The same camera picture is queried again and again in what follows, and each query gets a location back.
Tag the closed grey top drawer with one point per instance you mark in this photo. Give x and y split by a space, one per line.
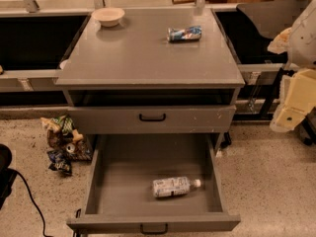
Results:
133 120

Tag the grey drawer cabinet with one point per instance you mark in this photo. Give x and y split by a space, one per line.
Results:
134 65

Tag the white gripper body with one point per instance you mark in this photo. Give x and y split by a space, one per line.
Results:
304 43

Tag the blue label plastic bottle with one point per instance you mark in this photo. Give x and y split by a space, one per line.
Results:
173 187

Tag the black device on floor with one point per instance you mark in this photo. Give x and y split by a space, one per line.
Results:
7 175

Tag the blue chip bag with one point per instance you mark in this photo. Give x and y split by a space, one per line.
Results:
59 162

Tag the green striped snack bag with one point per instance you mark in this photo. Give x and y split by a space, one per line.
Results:
63 124

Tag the brown snack bag pile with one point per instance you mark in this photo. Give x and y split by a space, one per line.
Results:
73 146

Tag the wooden stick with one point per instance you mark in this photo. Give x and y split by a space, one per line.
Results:
183 1

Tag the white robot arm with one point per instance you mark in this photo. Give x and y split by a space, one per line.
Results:
299 41

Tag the black tray table stand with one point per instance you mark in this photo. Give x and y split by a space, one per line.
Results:
270 19

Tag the white bowl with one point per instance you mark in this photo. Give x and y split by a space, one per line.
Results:
108 17

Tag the blue soda can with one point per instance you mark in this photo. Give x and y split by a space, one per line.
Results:
187 34

